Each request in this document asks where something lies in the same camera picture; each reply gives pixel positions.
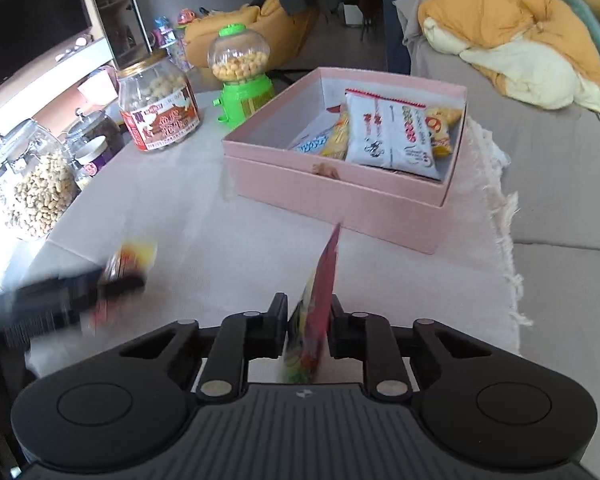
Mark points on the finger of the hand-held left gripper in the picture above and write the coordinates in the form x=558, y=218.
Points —
x=125, y=287

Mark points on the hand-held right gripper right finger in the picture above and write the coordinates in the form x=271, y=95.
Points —
x=336, y=325

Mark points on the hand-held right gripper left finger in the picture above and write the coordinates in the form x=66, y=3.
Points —
x=279, y=321

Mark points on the yellow red black snack packet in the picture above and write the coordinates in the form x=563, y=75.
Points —
x=136, y=252

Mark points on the pink cardboard box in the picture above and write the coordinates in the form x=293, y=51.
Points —
x=330, y=200

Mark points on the blue white snack packet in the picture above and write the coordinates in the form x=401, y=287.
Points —
x=310, y=145

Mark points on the white snack packet red print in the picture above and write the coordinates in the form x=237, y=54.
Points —
x=390, y=135

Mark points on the white tablecloth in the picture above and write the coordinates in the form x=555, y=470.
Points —
x=205, y=240

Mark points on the glass jar of peanuts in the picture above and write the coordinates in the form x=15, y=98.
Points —
x=35, y=195

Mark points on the purple tube with white cap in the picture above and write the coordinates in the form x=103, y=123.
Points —
x=94, y=157

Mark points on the glass jar with dark contents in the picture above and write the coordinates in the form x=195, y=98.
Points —
x=97, y=132

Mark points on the plastic jar with red label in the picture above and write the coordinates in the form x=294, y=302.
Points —
x=157, y=110

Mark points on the white television console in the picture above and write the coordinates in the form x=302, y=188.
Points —
x=40, y=80

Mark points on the orange yellow snack packet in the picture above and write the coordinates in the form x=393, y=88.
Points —
x=442, y=127

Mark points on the green candy dispenser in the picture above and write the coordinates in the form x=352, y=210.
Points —
x=240, y=90

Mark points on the red topped baby bottle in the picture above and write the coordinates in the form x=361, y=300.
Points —
x=187, y=35

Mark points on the grey sofa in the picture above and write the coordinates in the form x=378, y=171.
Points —
x=570, y=200

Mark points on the wooden shelf cabinet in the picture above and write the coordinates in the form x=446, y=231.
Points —
x=112, y=10

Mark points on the black television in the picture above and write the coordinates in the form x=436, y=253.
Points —
x=25, y=25

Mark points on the orange beanbag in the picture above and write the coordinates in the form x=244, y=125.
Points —
x=250, y=22

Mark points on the dark blue cabinet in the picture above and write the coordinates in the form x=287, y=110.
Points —
x=395, y=10

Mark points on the orange and cream blanket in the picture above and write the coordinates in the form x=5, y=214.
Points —
x=520, y=35

